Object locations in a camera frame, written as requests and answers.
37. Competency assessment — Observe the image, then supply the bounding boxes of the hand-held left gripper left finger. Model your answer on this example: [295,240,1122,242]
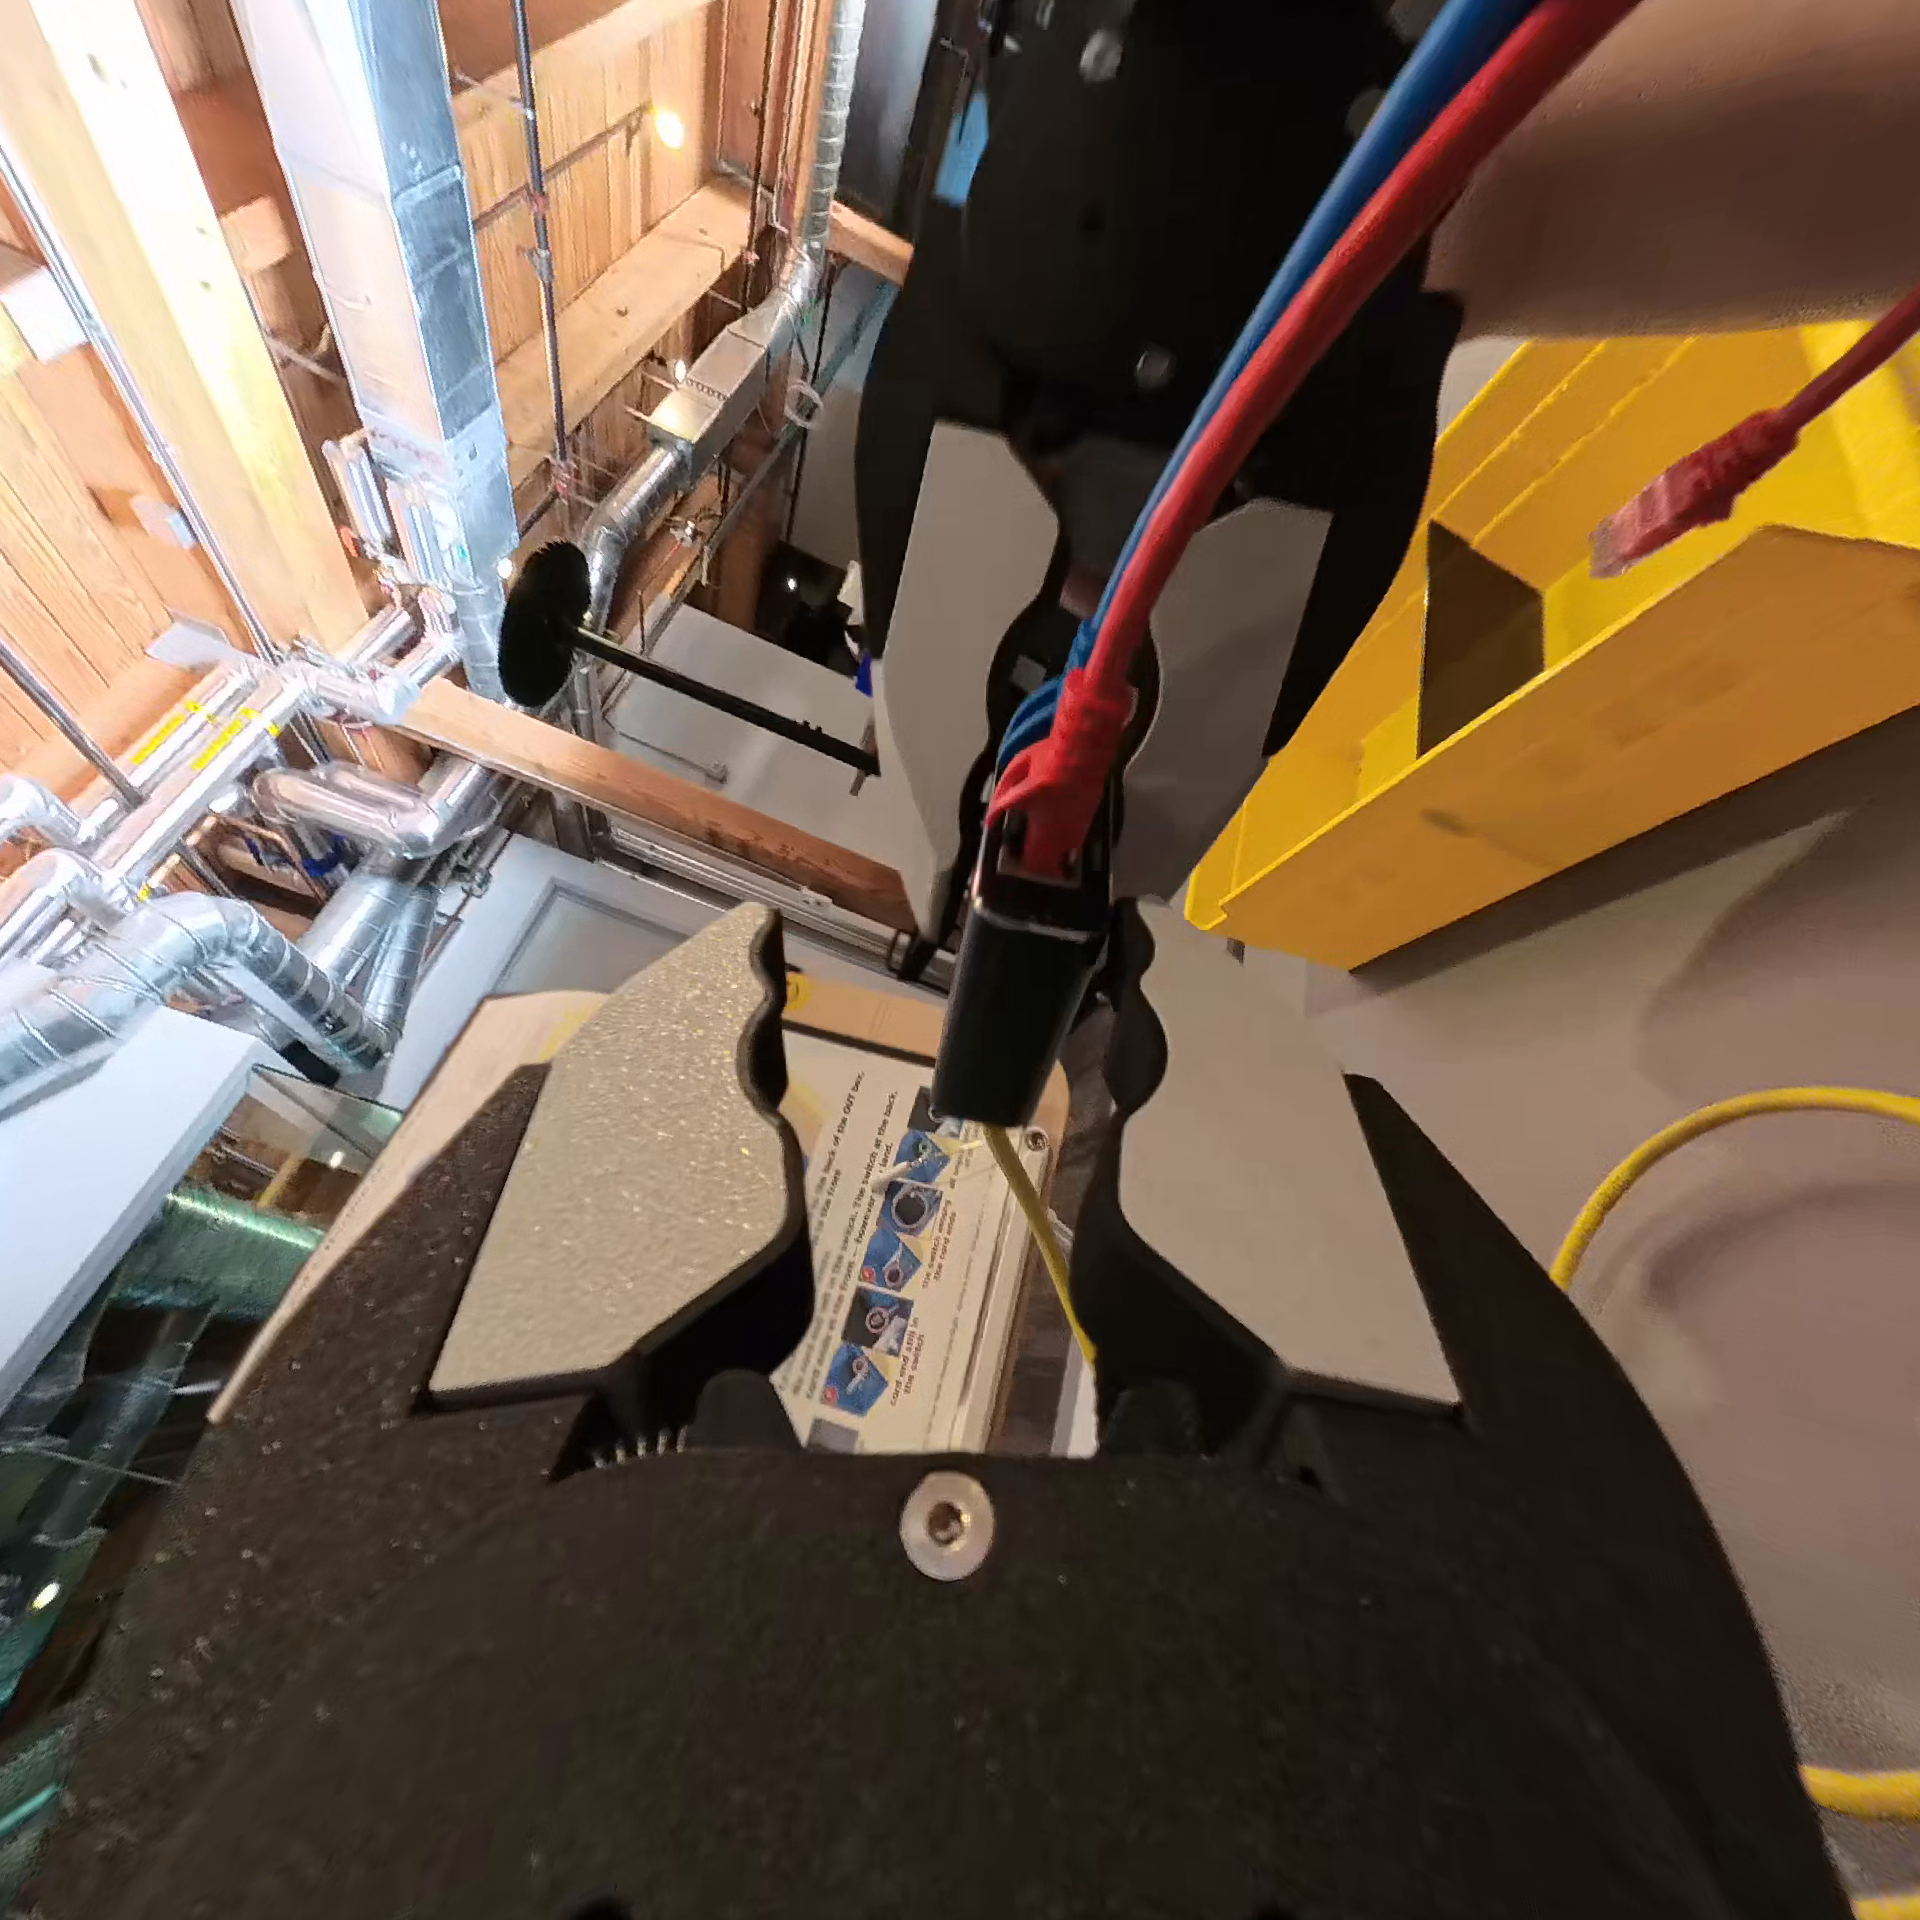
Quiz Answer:
[428,904,820,1454]

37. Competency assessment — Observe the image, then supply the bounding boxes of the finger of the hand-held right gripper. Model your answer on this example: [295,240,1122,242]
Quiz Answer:
[1117,504,1336,906]
[872,422,1067,962]

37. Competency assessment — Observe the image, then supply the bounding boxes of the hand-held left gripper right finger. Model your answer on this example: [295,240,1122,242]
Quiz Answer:
[1071,902,1464,1454]

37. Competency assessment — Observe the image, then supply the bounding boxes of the red ethernet cable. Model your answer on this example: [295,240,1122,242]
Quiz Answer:
[979,0,1920,886]

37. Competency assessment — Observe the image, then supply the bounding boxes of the black ethernet port adapter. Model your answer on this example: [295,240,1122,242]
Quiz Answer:
[927,817,1124,1130]

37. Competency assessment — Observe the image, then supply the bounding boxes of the yellow plastic bin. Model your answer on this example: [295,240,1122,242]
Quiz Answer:
[1181,311,1920,976]

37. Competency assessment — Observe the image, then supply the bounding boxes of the blue ethernet cable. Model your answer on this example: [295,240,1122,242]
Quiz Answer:
[994,0,1550,784]

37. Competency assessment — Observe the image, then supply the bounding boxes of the yellow ethernet cable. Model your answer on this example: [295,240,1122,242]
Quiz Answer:
[979,1089,1920,1920]

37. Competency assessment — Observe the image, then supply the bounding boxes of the person's right forearm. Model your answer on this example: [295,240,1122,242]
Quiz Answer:
[1424,0,1920,350]

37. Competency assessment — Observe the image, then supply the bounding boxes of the white door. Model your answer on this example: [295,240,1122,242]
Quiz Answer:
[375,832,916,1120]

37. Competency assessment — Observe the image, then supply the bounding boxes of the printed instruction sheet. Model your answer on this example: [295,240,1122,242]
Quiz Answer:
[768,1021,1066,1462]

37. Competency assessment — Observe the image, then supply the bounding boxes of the corrugated silver duct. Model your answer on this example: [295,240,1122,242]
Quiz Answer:
[0,767,504,1104]

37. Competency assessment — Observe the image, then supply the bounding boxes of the rectangular silver duct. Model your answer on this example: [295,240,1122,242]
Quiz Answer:
[230,0,524,704]

